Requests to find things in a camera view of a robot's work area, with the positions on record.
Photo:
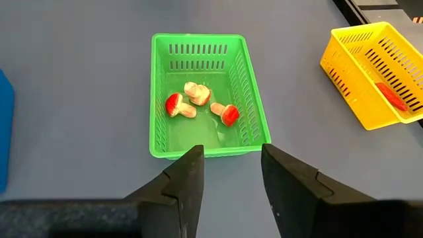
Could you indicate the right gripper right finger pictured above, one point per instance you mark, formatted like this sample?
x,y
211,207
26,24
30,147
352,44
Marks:
x,y
297,198

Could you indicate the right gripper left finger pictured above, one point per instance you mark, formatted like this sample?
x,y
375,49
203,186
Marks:
x,y
178,198

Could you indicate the red cap toy mushroom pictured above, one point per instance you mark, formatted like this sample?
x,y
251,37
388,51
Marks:
x,y
197,93
225,113
180,105

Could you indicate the red toy chilli pepper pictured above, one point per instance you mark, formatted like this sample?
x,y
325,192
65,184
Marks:
x,y
391,96

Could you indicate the green plastic basket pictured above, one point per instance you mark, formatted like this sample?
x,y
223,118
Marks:
x,y
205,132

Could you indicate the yellow plastic basket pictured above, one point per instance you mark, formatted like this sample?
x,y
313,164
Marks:
x,y
350,76

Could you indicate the blue plastic basket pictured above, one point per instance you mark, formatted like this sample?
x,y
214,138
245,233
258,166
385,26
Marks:
x,y
5,132

